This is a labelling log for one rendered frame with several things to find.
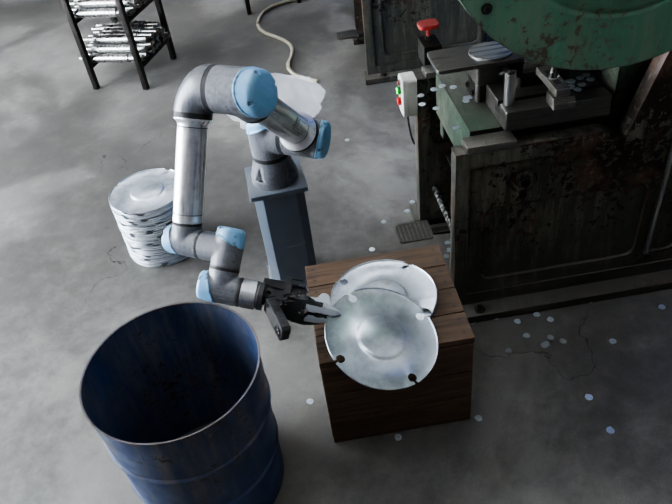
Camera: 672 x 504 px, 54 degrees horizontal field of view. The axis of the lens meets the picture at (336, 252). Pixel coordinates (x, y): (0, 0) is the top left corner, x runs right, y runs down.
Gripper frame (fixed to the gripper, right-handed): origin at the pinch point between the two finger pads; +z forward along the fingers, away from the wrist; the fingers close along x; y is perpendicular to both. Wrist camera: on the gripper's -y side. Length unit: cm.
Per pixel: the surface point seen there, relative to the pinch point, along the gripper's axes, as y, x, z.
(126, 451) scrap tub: -40, 10, -39
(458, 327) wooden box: 5.3, 0.8, 31.7
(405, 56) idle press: 223, 30, 15
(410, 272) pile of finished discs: 24.9, 3.0, 18.9
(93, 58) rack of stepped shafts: 223, 67, -159
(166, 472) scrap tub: -41, 16, -30
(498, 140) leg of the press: 48, -30, 35
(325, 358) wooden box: -6.2, 9.1, -0.4
